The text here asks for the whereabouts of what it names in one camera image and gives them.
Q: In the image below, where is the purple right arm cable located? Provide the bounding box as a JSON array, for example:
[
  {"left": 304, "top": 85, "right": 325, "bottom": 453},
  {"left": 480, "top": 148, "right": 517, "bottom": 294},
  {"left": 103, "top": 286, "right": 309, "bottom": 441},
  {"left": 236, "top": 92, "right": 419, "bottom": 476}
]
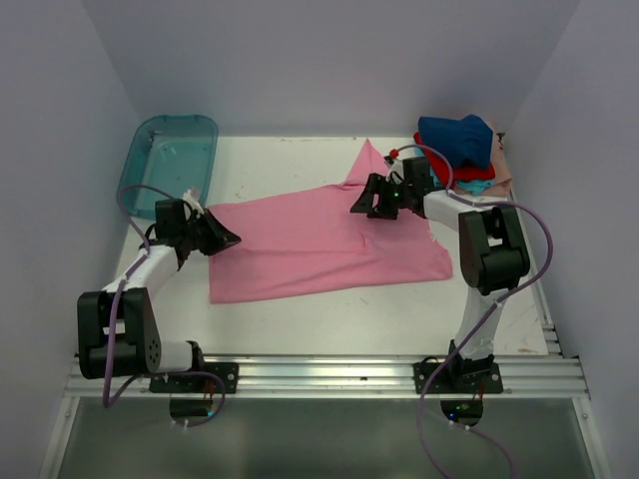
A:
[{"left": 388, "top": 144, "right": 554, "bottom": 479}]

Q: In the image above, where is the red folded t-shirt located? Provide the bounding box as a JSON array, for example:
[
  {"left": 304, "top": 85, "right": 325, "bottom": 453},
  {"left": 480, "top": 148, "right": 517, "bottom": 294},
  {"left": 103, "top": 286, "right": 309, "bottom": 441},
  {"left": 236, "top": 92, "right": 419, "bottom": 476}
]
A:
[{"left": 413, "top": 127, "right": 495, "bottom": 186}]

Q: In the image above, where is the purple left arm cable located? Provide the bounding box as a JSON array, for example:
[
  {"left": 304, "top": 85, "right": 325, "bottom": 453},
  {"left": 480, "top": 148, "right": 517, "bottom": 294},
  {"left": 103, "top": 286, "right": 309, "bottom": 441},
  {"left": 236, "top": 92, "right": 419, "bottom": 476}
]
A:
[{"left": 102, "top": 185, "right": 229, "bottom": 428}]

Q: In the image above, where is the dark blue folded t-shirt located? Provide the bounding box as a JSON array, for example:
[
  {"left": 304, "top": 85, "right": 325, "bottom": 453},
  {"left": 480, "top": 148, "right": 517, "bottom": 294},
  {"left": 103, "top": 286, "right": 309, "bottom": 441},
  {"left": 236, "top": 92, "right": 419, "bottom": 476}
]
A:
[{"left": 417, "top": 115, "right": 493, "bottom": 170}]

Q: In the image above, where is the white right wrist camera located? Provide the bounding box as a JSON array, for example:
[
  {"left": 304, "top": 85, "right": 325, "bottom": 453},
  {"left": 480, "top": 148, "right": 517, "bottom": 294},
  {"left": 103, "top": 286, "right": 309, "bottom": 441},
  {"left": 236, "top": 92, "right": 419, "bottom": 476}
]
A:
[{"left": 383, "top": 149, "right": 402, "bottom": 169}]

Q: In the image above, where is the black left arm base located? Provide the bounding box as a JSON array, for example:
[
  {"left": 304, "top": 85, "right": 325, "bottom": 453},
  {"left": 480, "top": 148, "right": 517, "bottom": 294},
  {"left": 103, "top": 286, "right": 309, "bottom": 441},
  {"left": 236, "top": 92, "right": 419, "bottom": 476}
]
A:
[{"left": 149, "top": 362, "right": 240, "bottom": 394}]

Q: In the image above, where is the teal plastic bin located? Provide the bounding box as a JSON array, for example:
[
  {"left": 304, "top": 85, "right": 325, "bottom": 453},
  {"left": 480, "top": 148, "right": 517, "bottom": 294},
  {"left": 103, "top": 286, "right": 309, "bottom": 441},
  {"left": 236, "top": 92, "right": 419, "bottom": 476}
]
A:
[{"left": 116, "top": 115, "right": 219, "bottom": 221}]

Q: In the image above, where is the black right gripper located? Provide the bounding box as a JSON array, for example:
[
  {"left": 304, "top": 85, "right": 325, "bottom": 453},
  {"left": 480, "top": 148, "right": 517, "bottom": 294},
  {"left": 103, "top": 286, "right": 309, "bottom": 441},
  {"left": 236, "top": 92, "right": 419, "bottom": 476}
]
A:
[{"left": 350, "top": 173, "right": 412, "bottom": 221}]

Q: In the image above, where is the aluminium mounting rail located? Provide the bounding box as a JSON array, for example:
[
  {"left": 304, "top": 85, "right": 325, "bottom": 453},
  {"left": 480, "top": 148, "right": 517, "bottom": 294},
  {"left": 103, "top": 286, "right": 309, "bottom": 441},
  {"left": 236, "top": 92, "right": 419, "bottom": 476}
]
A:
[{"left": 64, "top": 353, "right": 590, "bottom": 400}]

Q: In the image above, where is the pink t-shirt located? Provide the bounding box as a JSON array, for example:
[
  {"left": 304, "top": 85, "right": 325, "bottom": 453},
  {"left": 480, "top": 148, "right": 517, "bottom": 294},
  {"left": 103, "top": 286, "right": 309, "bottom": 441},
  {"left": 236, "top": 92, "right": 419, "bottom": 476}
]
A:
[{"left": 209, "top": 142, "right": 453, "bottom": 304}]

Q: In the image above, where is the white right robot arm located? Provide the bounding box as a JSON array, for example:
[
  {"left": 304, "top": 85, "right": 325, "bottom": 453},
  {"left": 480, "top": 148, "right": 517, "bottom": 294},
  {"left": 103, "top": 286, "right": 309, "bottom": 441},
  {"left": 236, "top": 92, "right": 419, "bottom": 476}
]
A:
[{"left": 350, "top": 158, "right": 530, "bottom": 392}]

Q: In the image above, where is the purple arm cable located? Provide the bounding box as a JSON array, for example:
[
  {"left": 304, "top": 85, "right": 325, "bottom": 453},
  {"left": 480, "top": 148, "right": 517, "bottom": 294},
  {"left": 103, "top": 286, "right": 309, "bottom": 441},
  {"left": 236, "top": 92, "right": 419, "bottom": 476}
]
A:
[
  {"left": 388, "top": 144, "right": 554, "bottom": 479},
  {"left": 102, "top": 185, "right": 229, "bottom": 428}
]

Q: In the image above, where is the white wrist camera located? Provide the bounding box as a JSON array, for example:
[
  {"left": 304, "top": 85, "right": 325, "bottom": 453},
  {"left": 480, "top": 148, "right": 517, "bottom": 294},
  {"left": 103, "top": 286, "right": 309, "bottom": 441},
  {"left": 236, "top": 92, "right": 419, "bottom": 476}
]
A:
[
  {"left": 383, "top": 149, "right": 402, "bottom": 169},
  {"left": 182, "top": 188, "right": 205, "bottom": 214}
]

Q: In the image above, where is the light blue folded t-shirt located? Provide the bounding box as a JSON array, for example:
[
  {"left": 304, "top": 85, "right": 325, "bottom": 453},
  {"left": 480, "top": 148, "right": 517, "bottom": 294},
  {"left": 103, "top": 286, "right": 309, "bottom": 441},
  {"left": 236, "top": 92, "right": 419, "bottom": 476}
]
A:
[{"left": 452, "top": 180, "right": 493, "bottom": 196}]

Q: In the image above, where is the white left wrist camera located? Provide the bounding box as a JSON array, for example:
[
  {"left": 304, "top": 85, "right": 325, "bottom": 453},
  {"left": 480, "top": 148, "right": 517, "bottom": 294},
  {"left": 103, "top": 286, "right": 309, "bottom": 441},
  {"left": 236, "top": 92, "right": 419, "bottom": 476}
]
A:
[{"left": 182, "top": 188, "right": 205, "bottom": 214}]

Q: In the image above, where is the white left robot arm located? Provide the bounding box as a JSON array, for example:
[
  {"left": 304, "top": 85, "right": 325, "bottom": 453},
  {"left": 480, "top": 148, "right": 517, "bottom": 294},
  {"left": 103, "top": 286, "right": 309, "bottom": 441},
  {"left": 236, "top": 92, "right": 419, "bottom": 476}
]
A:
[{"left": 77, "top": 199, "right": 242, "bottom": 392}]

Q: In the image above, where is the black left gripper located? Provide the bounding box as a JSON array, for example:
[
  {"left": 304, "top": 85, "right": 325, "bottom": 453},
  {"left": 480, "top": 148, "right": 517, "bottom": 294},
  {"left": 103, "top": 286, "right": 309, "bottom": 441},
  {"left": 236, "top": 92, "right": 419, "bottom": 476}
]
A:
[{"left": 180, "top": 208, "right": 240, "bottom": 256}]

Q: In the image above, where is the beige folded t-shirt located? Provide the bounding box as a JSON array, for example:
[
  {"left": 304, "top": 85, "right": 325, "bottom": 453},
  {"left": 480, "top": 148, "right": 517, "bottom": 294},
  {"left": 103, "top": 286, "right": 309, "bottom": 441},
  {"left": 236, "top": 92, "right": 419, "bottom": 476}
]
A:
[{"left": 482, "top": 120, "right": 512, "bottom": 199}]

